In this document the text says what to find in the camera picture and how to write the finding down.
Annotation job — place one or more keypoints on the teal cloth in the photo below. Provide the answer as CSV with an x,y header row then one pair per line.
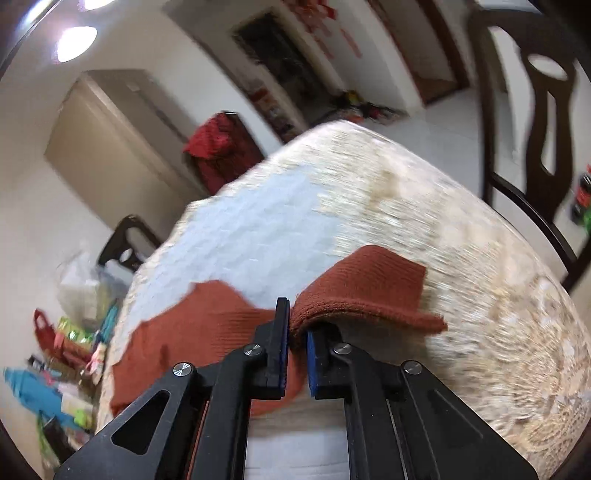
x,y
30,390

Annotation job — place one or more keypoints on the brown wooden door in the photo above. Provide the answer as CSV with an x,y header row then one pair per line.
x,y
436,55

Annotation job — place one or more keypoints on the teal clothes hangers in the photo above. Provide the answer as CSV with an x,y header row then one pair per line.
x,y
110,323

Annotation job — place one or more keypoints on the round ceiling light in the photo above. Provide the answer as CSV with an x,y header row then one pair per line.
x,y
76,44
99,3

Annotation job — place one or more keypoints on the white plastic bag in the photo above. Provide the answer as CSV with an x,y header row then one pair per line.
x,y
81,286

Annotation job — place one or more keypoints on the red tote bag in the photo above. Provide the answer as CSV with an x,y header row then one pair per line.
x,y
44,332

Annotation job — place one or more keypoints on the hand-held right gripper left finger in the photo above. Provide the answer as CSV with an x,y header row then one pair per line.
x,y
282,350

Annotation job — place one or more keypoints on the rust knit sweater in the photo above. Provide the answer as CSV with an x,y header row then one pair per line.
x,y
207,323

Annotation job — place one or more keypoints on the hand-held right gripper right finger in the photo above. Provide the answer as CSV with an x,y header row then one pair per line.
x,y
314,364

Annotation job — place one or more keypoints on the dark wooden chair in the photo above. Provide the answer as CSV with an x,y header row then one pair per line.
x,y
115,244
547,152

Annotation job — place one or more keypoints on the red hanging decorations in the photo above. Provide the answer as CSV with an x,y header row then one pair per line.
x,y
323,23

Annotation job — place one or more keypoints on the shoe rack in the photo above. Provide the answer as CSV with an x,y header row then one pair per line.
x,y
274,113

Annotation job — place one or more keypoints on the beige cabinet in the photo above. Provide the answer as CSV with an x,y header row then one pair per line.
x,y
106,147

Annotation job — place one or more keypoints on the blue quilted lace-edged tablecloth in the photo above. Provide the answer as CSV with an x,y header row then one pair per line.
x,y
277,221

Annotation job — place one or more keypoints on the dark glass door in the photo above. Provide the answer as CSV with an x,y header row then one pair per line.
x,y
281,55

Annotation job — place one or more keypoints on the green snack packet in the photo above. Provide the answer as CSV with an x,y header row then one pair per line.
x,y
74,337

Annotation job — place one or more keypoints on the red cloth on chair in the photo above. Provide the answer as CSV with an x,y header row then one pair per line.
x,y
251,147

